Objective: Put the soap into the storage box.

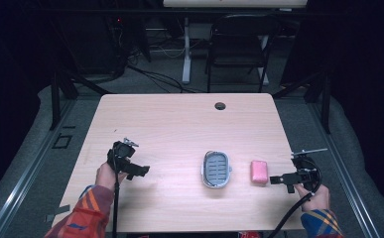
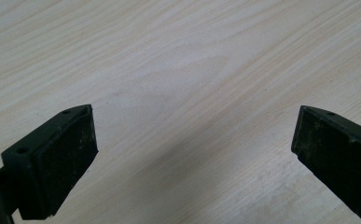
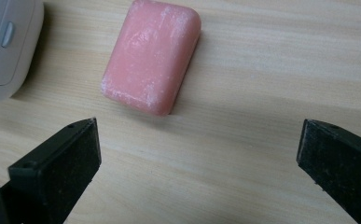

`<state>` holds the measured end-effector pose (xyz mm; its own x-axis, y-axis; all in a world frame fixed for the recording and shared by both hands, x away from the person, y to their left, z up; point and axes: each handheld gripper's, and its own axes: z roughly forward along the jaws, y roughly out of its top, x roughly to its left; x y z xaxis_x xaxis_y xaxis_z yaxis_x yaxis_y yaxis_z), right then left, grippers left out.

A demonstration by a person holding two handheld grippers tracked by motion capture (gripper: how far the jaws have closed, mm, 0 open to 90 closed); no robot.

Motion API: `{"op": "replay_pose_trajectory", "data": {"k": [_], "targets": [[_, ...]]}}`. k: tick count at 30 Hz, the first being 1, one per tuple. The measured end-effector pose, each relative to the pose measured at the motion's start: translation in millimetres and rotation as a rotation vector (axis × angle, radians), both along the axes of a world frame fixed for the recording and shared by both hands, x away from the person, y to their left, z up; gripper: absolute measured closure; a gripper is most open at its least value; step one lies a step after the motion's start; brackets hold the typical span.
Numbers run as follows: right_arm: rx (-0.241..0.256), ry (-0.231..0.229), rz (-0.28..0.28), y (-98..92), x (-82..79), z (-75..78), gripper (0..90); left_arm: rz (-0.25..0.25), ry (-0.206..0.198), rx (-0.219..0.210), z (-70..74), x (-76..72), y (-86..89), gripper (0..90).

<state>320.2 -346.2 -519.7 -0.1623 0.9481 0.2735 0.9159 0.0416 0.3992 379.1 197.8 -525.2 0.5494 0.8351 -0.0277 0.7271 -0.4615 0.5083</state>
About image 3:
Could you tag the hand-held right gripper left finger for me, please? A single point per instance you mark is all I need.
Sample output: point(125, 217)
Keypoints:
point(57, 168)

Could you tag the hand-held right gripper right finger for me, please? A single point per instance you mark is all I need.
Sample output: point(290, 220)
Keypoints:
point(340, 165)

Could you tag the pink soap bar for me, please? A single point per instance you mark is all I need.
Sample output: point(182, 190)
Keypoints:
point(151, 56)

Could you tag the white plastic soap box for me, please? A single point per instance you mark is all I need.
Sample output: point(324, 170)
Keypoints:
point(7, 46)

